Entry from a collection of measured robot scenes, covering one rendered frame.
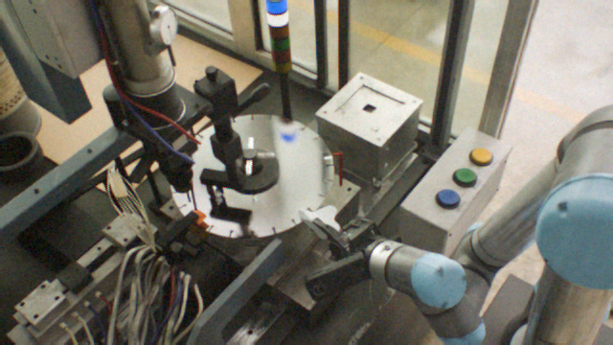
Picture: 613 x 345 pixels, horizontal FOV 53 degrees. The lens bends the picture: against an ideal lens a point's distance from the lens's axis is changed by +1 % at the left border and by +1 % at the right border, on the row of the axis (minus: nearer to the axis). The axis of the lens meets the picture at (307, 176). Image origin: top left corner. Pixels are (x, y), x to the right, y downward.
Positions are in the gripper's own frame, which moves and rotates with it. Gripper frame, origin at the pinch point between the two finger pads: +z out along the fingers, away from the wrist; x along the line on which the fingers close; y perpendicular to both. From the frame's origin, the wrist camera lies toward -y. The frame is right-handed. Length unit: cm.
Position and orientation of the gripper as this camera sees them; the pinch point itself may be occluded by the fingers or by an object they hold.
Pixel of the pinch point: (310, 243)
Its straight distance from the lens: 120.8
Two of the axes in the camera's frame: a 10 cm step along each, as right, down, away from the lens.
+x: -3.8, -8.5, -3.6
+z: -5.4, -1.2, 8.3
